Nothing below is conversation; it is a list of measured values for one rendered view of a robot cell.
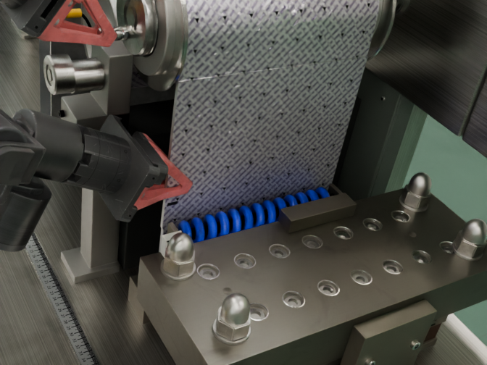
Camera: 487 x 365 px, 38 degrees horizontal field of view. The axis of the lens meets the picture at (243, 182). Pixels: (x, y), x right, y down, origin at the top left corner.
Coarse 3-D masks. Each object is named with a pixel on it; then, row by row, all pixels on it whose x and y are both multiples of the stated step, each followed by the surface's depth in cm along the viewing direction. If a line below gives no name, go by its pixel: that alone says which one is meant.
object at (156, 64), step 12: (156, 0) 65; (168, 0) 64; (168, 12) 64; (168, 24) 64; (168, 36) 64; (156, 48) 67; (168, 48) 65; (144, 60) 70; (156, 60) 67; (168, 60) 66; (144, 72) 70; (156, 72) 68
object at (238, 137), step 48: (192, 96) 69; (240, 96) 72; (288, 96) 76; (336, 96) 80; (192, 144) 73; (240, 144) 76; (288, 144) 80; (336, 144) 85; (192, 192) 77; (240, 192) 81; (288, 192) 86
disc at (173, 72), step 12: (180, 0) 63; (180, 12) 63; (180, 24) 63; (180, 36) 64; (180, 48) 64; (180, 60) 65; (168, 72) 68; (180, 72) 66; (156, 84) 71; (168, 84) 68
